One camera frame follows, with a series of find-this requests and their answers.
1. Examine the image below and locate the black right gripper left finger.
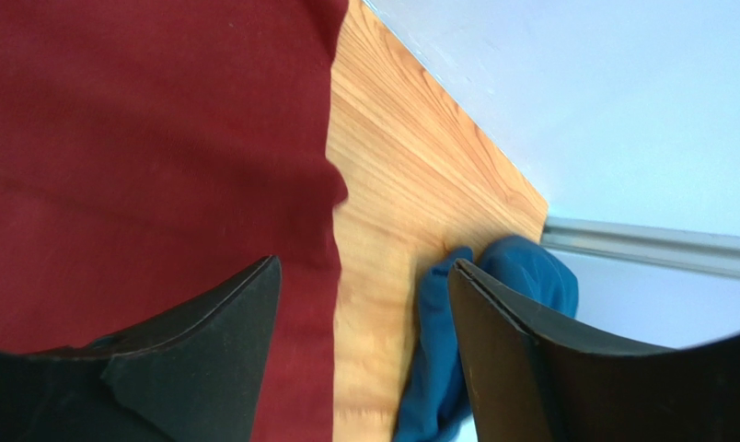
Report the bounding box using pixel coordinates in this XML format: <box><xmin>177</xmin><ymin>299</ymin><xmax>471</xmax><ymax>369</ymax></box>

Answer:
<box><xmin>0</xmin><ymin>256</ymin><xmax>282</xmax><ymax>441</ymax></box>

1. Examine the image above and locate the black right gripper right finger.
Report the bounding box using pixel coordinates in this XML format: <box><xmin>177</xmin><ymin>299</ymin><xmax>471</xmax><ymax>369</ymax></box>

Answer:
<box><xmin>448</xmin><ymin>260</ymin><xmax>740</xmax><ymax>441</ymax></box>

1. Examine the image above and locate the dark red t-shirt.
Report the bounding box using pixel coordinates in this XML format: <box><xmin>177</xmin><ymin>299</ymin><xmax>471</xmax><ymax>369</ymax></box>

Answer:
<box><xmin>0</xmin><ymin>1</ymin><xmax>348</xmax><ymax>441</ymax></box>

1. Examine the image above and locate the folded blue printed t-shirt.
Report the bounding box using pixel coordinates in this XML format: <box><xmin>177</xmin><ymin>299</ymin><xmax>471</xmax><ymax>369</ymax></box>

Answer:
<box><xmin>393</xmin><ymin>236</ymin><xmax>579</xmax><ymax>441</ymax></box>

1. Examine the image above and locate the right aluminium corner post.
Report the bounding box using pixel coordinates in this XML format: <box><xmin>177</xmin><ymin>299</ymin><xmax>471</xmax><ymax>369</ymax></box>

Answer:
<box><xmin>540</xmin><ymin>217</ymin><xmax>740</xmax><ymax>279</ymax></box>

